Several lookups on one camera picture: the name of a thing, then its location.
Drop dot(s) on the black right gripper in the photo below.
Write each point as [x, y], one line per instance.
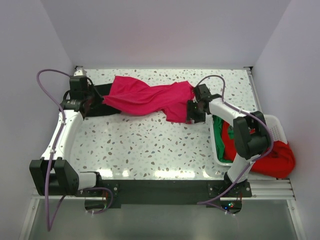
[190, 114]

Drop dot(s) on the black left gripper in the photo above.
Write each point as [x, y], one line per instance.
[91, 87]

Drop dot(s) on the magenta t shirt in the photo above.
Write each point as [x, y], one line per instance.
[135, 97]

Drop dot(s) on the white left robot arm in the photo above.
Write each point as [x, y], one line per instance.
[53, 174]

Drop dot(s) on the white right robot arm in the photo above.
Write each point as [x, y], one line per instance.
[241, 167]

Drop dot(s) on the folded black t shirt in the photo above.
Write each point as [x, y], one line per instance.
[104, 109]

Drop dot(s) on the green t shirt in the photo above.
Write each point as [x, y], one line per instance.
[219, 144]

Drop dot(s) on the white plastic laundry basket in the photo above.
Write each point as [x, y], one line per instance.
[255, 132]

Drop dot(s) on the red t shirt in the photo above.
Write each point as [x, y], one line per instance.
[279, 163]

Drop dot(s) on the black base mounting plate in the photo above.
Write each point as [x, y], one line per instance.
[116, 193]

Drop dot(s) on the aluminium frame rail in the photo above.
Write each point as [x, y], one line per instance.
[270, 214]

